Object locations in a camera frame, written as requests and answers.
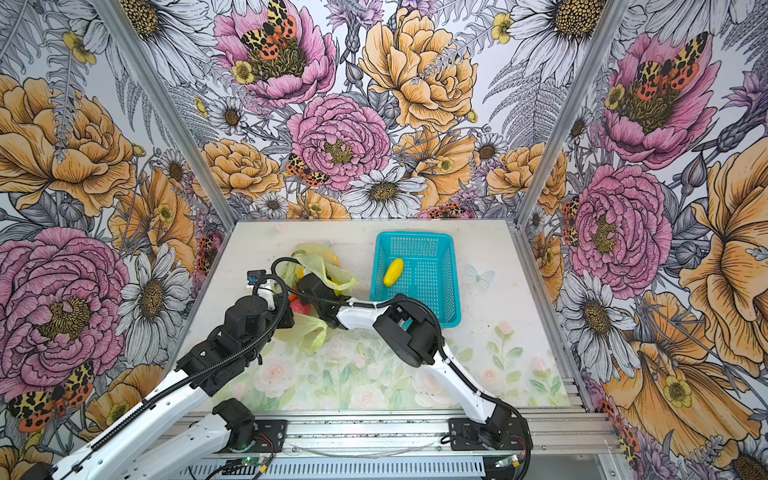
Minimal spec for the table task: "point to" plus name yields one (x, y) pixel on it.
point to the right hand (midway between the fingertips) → (308, 284)
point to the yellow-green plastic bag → (309, 330)
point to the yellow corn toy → (393, 273)
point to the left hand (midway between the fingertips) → (287, 303)
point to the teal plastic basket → (421, 265)
